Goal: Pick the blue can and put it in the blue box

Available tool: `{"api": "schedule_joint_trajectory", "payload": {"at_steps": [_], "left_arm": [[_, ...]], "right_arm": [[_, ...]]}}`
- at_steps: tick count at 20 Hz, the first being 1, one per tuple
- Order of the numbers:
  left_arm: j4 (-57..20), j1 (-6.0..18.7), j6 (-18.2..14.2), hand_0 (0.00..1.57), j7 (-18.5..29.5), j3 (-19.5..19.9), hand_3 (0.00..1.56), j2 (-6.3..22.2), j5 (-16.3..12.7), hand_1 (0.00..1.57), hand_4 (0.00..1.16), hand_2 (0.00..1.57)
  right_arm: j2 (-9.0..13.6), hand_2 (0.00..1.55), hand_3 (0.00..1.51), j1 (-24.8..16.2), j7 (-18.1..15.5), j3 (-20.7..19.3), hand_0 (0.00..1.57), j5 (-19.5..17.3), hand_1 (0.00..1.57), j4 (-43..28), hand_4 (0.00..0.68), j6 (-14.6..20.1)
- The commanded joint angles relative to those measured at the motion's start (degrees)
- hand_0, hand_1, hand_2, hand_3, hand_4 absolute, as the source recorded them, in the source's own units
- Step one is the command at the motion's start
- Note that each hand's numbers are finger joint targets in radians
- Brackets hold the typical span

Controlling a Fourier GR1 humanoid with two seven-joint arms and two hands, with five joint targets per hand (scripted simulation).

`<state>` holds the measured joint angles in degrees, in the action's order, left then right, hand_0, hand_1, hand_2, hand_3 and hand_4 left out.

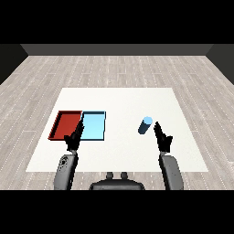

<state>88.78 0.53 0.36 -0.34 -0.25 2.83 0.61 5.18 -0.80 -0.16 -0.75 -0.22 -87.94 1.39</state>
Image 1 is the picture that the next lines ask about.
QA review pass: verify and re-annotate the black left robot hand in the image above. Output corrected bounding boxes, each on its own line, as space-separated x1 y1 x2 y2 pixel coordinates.
63 117 85 155

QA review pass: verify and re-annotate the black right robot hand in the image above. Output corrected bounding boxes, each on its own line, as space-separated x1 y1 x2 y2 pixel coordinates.
153 121 174 156

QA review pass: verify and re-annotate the red shallow open box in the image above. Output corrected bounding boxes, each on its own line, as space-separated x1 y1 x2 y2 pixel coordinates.
48 110 83 142

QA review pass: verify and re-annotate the small blue can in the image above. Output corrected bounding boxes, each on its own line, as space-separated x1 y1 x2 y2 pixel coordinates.
137 116 154 135

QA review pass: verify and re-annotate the light blue shallow open box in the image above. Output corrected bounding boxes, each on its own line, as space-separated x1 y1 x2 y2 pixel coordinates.
80 111 107 142

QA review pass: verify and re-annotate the dark grey robot body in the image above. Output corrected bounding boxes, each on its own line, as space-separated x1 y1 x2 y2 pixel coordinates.
89 172 146 191

